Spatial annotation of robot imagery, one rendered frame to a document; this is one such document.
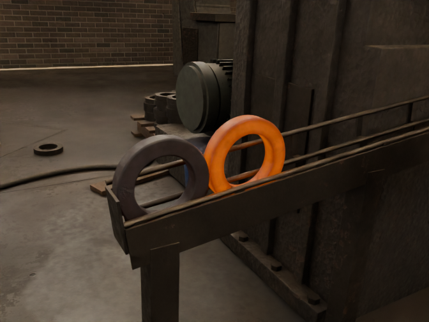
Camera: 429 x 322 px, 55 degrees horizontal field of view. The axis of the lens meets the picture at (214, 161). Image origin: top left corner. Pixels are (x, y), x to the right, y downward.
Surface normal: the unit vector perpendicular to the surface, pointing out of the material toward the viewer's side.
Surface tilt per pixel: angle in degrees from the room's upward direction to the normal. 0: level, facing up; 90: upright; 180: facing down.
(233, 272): 0
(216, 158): 90
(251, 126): 90
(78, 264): 0
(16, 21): 90
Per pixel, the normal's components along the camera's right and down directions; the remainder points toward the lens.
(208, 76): 0.37, -0.44
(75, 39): 0.48, 0.33
